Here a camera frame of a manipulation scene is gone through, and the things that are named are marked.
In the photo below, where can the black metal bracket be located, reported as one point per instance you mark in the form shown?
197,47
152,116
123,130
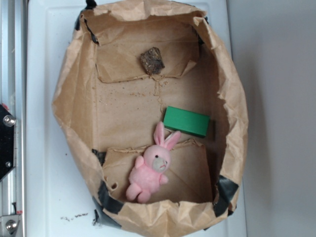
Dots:
7,142

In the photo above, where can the aluminium frame rail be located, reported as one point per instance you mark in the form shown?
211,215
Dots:
13,71

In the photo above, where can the green rectangular block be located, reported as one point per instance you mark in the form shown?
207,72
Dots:
186,121

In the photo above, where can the brown rough rock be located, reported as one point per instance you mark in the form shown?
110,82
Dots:
152,62

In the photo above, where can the pink plush bunny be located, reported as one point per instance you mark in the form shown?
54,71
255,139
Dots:
147,174

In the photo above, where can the brown paper bag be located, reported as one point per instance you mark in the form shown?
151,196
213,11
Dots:
108,107

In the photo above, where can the silver corner bracket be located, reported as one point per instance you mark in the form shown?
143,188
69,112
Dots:
11,226

